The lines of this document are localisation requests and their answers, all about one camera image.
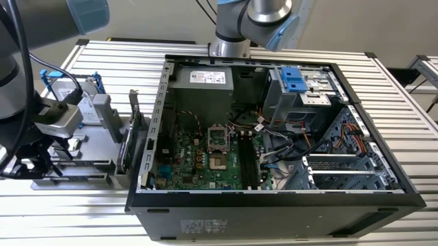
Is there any black open PC case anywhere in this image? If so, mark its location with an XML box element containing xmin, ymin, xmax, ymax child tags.
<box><xmin>124</xmin><ymin>53</ymin><xmax>427</xmax><ymax>242</ymax></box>

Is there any thin wire locking lever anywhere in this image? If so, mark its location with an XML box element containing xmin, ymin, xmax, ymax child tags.
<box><xmin>226</xmin><ymin>127</ymin><xmax>235</xmax><ymax>154</ymax></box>

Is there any red black twisted wire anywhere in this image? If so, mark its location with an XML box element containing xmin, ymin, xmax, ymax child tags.
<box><xmin>175</xmin><ymin>110</ymin><xmax>203</xmax><ymax>136</ymax></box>

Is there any aluminium frame side table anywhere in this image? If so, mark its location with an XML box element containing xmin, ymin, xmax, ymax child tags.
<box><xmin>403</xmin><ymin>54</ymin><xmax>438</xmax><ymax>113</ymax></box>

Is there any grey power supply unit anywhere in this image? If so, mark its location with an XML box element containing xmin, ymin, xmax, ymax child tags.
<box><xmin>169</xmin><ymin>65</ymin><xmax>235</xmax><ymax>129</ymax></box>

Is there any metal socket cover frame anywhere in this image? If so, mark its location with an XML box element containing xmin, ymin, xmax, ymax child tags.
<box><xmin>207</xmin><ymin>122</ymin><xmax>230</xmax><ymax>154</ymax></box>

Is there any thick black cable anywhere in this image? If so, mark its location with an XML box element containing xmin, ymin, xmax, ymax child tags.
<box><xmin>268</xmin><ymin>138</ymin><xmax>331</xmax><ymax>163</ymax></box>

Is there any orange red yellow wire bundle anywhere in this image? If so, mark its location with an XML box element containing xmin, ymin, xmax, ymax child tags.
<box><xmin>334</xmin><ymin>122</ymin><xmax>367</xmax><ymax>156</ymax></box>

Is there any black RAM slot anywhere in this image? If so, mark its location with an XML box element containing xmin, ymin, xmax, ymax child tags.
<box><xmin>242</xmin><ymin>132</ymin><xmax>255</xmax><ymax>191</ymax></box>
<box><xmin>247</xmin><ymin>132</ymin><xmax>259</xmax><ymax>191</ymax></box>
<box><xmin>238</xmin><ymin>132</ymin><xmax>250</xmax><ymax>191</ymax></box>

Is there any grey metal drive cage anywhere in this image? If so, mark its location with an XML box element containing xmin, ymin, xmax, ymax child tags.
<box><xmin>263</xmin><ymin>65</ymin><xmax>344</xmax><ymax>129</ymax></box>

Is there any thin orange wire bundle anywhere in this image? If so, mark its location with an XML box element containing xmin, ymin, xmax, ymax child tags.
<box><xmin>300</xmin><ymin>125</ymin><xmax>312</xmax><ymax>149</ymax></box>

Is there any perforated metal disk bay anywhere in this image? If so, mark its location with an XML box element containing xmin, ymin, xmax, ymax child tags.
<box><xmin>303</xmin><ymin>143</ymin><xmax>402</xmax><ymax>192</ymax></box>

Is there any CPU socket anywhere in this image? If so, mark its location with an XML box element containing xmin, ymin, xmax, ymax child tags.
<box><xmin>208</xmin><ymin>153</ymin><xmax>230</xmax><ymax>171</ymax></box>

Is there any green motherboard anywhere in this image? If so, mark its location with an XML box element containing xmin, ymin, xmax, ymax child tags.
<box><xmin>153</xmin><ymin>125</ymin><xmax>275</xmax><ymax>192</ymax></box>

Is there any graphics card with metal bracket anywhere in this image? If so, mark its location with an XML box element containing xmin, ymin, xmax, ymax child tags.
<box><xmin>115</xmin><ymin>88</ymin><xmax>144</xmax><ymax>174</ymax></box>

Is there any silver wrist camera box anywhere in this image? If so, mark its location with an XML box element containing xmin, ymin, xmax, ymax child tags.
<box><xmin>33</xmin><ymin>101</ymin><xmax>84</xmax><ymax>140</ymax></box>

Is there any hard disk in blue carrier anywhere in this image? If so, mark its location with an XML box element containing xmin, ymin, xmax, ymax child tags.
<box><xmin>39</xmin><ymin>69</ymin><xmax>108</xmax><ymax>129</ymax></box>

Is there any silver CPU chip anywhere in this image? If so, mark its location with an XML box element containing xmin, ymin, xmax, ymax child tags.
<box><xmin>67</xmin><ymin>137</ymin><xmax>83</xmax><ymax>152</ymax></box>

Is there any grey parts rack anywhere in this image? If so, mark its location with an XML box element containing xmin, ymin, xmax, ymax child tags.
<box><xmin>31</xmin><ymin>93</ymin><xmax>152</xmax><ymax>191</ymax></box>

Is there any black bar behind table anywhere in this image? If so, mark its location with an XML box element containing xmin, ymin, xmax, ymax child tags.
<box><xmin>105</xmin><ymin>37</ymin><xmax>198</xmax><ymax>45</ymax></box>

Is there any blue plastic drive latch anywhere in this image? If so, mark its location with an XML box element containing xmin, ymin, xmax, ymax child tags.
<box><xmin>279</xmin><ymin>65</ymin><xmax>308</xmax><ymax>93</ymax></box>

